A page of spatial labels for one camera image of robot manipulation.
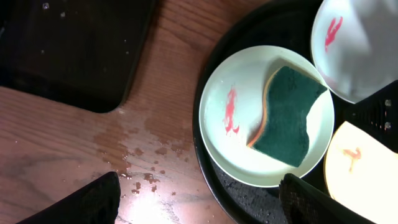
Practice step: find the green yellow sponge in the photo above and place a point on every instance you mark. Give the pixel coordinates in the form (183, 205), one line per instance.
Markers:
(287, 100)

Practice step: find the yellow plate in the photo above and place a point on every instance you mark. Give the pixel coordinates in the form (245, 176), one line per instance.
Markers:
(361, 174)

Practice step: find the black rectangular tray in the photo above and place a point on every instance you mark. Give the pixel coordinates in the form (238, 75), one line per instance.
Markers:
(83, 53)

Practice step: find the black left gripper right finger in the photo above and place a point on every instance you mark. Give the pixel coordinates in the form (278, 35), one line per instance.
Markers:
(303, 203)

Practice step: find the mint plate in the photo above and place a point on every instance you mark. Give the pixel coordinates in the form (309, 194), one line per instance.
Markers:
(231, 108)
(354, 46)

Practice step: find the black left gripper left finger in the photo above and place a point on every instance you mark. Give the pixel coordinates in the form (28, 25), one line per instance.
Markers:
(97, 202)

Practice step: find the black round tray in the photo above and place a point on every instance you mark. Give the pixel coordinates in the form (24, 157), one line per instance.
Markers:
(286, 24)

